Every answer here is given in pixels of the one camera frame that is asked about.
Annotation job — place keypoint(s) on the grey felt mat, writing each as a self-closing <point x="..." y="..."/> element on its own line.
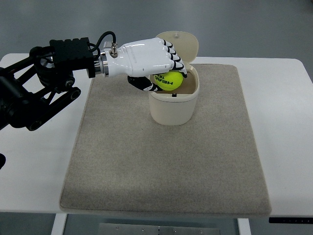
<point x="124" y="161"/>

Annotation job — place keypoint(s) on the white right table leg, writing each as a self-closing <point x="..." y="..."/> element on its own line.
<point x="244" y="226"/>

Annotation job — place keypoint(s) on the beige bin with lid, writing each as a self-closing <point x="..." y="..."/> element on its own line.
<point x="176" y="107"/>

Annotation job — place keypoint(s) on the yellow tennis ball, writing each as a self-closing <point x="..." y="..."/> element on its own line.
<point x="169" y="81"/>

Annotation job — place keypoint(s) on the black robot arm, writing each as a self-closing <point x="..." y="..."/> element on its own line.
<point x="35" y="89"/>

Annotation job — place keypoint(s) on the black table control panel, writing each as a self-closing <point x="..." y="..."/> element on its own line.
<point x="290" y="220"/>

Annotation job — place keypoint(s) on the white left table leg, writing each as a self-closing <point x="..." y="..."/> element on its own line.
<point x="59" y="224"/>

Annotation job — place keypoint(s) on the clear floor socket cover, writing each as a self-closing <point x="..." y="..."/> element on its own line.
<point x="107" y="44"/>

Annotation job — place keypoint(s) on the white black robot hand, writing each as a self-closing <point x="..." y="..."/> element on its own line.
<point x="138" y="60"/>

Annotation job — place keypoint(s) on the white table leg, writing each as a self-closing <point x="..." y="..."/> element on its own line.
<point x="244" y="226"/>
<point x="59" y="224"/>

